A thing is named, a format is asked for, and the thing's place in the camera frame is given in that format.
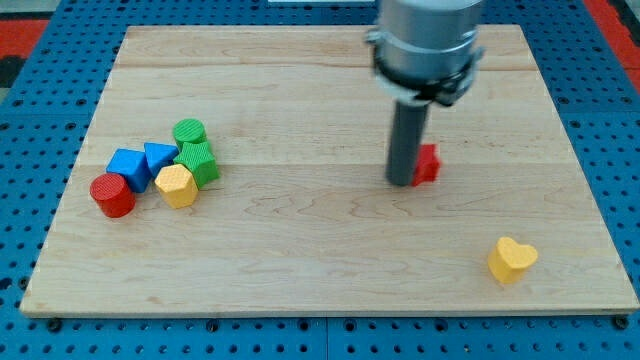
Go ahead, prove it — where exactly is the blue triangle block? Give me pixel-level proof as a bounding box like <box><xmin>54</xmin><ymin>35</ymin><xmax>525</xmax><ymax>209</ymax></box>
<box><xmin>144</xmin><ymin>142</ymin><xmax>179</xmax><ymax>178</ymax></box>

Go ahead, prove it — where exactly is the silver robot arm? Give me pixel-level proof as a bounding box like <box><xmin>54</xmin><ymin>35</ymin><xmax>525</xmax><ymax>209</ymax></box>
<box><xmin>365</xmin><ymin>0</ymin><xmax>484</xmax><ymax>107</ymax></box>

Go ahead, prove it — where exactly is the red cylinder block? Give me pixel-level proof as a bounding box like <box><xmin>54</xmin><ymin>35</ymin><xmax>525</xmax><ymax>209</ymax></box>
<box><xmin>89</xmin><ymin>173</ymin><xmax>136</xmax><ymax>218</ymax></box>

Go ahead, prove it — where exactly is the wooden board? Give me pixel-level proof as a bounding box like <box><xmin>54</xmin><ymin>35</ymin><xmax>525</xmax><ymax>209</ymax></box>
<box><xmin>20</xmin><ymin>25</ymin><xmax>639</xmax><ymax>318</ymax></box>

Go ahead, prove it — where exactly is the green cylinder block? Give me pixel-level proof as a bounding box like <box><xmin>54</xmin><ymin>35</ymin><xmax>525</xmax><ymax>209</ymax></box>
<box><xmin>172</xmin><ymin>118</ymin><xmax>207</xmax><ymax>149</ymax></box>

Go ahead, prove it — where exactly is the red star block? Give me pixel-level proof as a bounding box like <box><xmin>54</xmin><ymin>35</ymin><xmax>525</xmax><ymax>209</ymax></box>
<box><xmin>411</xmin><ymin>144</ymin><xmax>441</xmax><ymax>187</ymax></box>

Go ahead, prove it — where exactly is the blue cube block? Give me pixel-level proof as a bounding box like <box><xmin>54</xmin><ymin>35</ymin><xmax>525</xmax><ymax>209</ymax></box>
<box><xmin>106</xmin><ymin>148</ymin><xmax>152</xmax><ymax>193</ymax></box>

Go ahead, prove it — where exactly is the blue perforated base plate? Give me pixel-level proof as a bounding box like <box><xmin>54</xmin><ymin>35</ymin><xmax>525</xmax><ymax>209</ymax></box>
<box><xmin>1</xmin><ymin>0</ymin><xmax>639</xmax><ymax>359</ymax></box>

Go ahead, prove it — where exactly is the yellow heart block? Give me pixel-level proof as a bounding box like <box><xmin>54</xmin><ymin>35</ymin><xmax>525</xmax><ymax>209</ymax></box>
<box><xmin>487</xmin><ymin>237</ymin><xmax>538</xmax><ymax>284</ymax></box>

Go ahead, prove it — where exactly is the green star block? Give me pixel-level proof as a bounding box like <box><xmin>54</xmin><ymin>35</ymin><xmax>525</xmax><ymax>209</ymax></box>
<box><xmin>174</xmin><ymin>141</ymin><xmax>220</xmax><ymax>188</ymax></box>

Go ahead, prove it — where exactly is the yellow hexagon block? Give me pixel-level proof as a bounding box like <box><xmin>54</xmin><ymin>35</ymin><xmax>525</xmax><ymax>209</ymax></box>
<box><xmin>154</xmin><ymin>164</ymin><xmax>199</xmax><ymax>209</ymax></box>

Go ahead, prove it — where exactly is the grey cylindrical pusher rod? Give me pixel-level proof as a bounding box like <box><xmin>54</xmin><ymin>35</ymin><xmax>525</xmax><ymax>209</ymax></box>
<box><xmin>385</xmin><ymin>101</ymin><xmax>429</xmax><ymax>186</ymax></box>

